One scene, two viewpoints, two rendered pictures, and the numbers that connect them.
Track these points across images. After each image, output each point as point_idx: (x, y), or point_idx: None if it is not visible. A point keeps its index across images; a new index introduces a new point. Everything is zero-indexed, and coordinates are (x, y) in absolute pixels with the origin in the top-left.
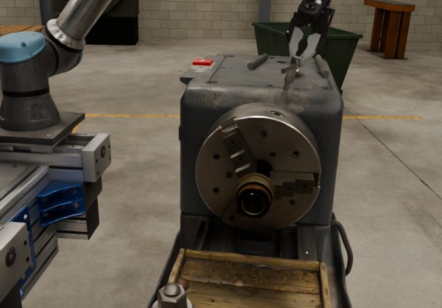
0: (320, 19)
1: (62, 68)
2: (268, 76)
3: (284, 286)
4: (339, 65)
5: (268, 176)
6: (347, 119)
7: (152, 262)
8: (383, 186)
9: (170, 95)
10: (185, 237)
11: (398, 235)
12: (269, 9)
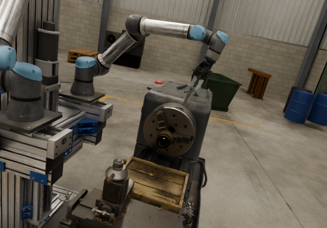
0: (204, 74)
1: (99, 73)
2: (183, 93)
3: (169, 179)
4: (228, 96)
5: None
6: (227, 122)
7: None
8: (236, 155)
9: None
10: (136, 154)
11: (237, 179)
12: None
